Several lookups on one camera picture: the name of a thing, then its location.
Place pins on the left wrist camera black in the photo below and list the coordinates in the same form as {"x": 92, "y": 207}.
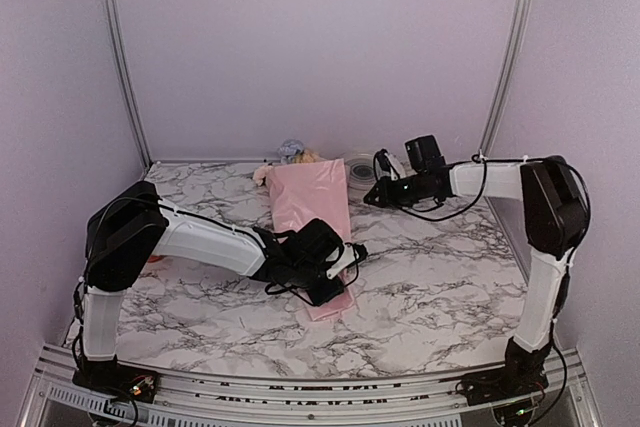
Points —
{"x": 346, "y": 256}

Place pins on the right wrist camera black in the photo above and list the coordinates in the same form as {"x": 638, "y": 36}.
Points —
{"x": 385, "y": 164}

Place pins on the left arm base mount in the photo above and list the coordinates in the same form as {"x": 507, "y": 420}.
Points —
{"x": 114, "y": 378}

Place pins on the pink rose fake flower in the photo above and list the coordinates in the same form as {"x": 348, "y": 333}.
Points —
{"x": 303, "y": 156}

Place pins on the pink wrapping paper sheet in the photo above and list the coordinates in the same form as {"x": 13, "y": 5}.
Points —
{"x": 309, "y": 203}

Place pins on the right aluminium frame post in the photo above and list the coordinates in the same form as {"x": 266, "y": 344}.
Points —
{"x": 515, "y": 38}

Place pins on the aluminium front rail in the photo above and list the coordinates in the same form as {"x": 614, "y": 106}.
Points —
{"x": 198, "y": 399}

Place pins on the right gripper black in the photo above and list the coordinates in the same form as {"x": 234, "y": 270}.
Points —
{"x": 387, "y": 196}

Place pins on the left aluminium frame post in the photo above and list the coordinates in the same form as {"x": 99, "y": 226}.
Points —
{"x": 125, "y": 82}

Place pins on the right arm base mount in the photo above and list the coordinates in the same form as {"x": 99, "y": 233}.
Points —
{"x": 499, "y": 384}

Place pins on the blue white fake flower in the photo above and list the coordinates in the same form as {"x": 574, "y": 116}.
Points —
{"x": 289, "y": 150}

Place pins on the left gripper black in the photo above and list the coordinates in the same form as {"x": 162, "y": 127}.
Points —
{"x": 320, "y": 298}

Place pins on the aluminium frame post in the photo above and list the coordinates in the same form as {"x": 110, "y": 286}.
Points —
{"x": 125, "y": 82}
{"x": 515, "y": 38}

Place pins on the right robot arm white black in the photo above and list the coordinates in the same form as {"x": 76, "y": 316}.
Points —
{"x": 557, "y": 215}

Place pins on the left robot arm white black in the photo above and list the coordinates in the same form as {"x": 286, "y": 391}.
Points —
{"x": 138, "y": 224}

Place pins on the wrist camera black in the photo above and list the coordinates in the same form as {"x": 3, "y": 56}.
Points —
{"x": 385, "y": 164}
{"x": 346, "y": 256}

